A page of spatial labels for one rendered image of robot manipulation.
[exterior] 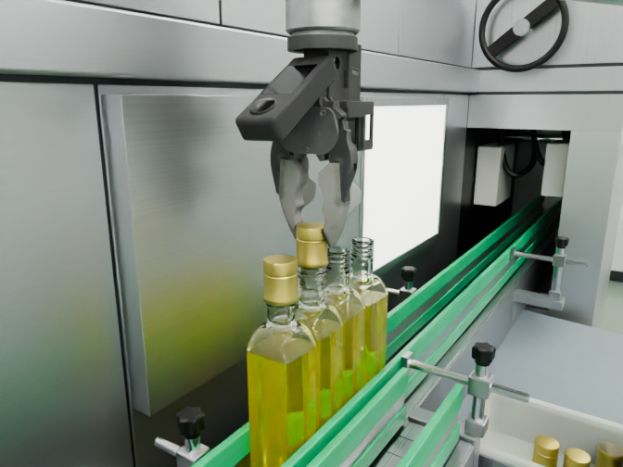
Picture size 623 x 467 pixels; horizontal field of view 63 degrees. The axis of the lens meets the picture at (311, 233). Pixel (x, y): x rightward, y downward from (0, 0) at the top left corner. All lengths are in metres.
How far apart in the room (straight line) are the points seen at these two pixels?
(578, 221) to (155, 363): 1.17
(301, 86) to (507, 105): 1.06
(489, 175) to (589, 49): 0.43
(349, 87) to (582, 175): 1.00
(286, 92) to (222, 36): 0.17
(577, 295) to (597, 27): 0.67
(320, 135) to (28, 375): 0.35
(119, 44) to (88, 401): 0.35
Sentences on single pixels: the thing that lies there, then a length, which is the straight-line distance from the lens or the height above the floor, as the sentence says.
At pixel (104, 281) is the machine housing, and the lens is 0.56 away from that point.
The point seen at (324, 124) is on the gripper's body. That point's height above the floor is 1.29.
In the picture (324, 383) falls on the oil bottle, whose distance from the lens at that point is 0.58.
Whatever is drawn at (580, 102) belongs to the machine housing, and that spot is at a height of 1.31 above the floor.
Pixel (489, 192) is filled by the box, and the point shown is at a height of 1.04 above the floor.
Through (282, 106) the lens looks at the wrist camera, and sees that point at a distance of 0.46.
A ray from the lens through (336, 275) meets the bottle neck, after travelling 0.60.
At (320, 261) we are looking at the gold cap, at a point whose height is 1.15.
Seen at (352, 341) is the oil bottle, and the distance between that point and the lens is 0.63.
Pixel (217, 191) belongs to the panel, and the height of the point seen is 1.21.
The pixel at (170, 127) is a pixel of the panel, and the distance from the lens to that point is 0.55.
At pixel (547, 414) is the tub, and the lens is 0.94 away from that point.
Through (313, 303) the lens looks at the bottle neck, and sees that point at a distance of 0.56.
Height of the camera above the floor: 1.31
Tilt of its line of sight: 15 degrees down
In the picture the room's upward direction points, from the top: straight up
